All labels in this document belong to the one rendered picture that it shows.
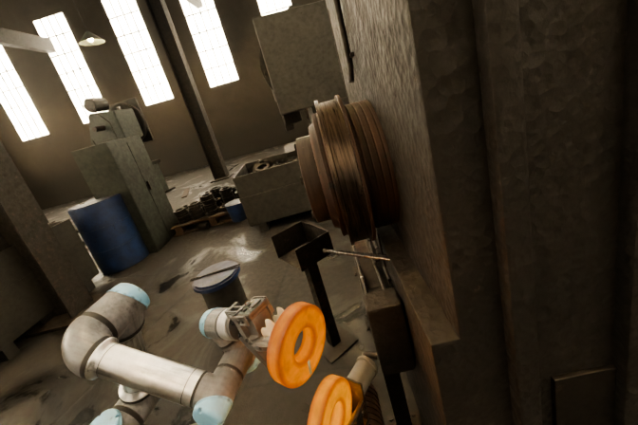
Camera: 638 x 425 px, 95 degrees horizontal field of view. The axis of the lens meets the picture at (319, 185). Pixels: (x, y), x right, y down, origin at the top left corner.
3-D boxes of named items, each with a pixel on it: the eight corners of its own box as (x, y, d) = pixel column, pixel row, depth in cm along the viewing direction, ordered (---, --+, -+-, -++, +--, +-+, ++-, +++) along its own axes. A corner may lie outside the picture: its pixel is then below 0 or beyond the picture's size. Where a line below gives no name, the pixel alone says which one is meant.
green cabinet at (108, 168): (126, 259, 388) (70, 152, 345) (154, 235, 455) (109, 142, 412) (160, 250, 385) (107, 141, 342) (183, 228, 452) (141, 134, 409)
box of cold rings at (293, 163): (327, 192, 434) (312, 140, 411) (334, 212, 354) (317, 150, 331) (260, 211, 433) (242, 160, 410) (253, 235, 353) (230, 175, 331)
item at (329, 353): (331, 319, 189) (301, 220, 169) (360, 341, 168) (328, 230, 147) (307, 339, 179) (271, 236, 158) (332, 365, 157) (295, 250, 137)
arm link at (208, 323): (229, 322, 86) (211, 301, 84) (250, 323, 79) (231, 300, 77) (210, 345, 81) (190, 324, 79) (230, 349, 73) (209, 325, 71)
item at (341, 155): (358, 208, 124) (330, 95, 110) (383, 271, 79) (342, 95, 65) (343, 212, 124) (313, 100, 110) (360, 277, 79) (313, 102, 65)
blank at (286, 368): (320, 289, 63) (308, 286, 65) (271, 339, 51) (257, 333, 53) (330, 349, 67) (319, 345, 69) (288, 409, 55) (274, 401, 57)
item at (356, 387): (369, 419, 70) (362, 383, 68) (368, 422, 70) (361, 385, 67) (343, 407, 75) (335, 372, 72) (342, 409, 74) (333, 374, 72)
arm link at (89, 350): (26, 347, 67) (222, 412, 62) (71, 310, 77) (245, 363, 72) (38, 378, 72) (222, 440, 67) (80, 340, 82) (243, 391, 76)
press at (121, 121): (114, 210, 749) (59, 103, 671) (145, 194, 857) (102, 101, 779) (158, 199, 718) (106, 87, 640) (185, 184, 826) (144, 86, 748)
